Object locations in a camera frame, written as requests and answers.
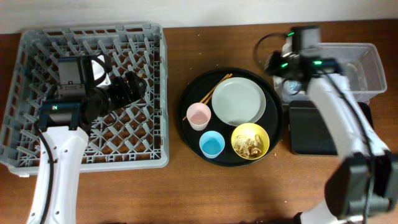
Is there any round black tray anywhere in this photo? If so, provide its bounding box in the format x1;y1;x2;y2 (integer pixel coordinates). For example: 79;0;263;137
176;67;284;167

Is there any black rectangular bin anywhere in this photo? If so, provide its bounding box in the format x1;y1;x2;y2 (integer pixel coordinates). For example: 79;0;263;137
287;100;374;156

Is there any clear plastic waste bin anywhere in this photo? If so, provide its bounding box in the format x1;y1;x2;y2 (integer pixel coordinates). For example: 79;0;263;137
273;43;387;105

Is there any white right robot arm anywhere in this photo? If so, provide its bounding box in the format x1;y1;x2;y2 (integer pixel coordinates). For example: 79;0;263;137
262;26;397;224

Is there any wooden chopstick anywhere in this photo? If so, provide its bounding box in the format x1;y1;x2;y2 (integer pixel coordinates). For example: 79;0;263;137
200;73;233;104
177;72;233;122

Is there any grey plastic dishwasher rack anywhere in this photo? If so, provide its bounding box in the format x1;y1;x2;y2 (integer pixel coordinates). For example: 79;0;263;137
1;24;169;177

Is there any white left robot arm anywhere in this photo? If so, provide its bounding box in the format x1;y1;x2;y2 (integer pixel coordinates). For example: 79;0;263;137
27;55;147;223

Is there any grey round plate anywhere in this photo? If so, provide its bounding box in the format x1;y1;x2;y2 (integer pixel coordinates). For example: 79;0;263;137
211;77;267;126

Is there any pink plastic cup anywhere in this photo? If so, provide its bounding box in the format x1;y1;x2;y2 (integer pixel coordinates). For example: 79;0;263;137
187;103;211;131

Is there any upper wooden chopstick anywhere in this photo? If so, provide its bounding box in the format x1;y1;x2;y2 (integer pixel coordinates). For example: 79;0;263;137
200;73;233;104

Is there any yellow bowl with food scraps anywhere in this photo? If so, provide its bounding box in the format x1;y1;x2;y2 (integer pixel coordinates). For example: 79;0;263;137
231;123;271;161

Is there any lower wooden chopstick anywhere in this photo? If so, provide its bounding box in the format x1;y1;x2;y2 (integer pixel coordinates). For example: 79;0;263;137
177;72;233;122

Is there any blue plastic cup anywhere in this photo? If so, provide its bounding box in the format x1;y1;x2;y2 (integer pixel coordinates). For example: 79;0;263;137
199;131;225;159

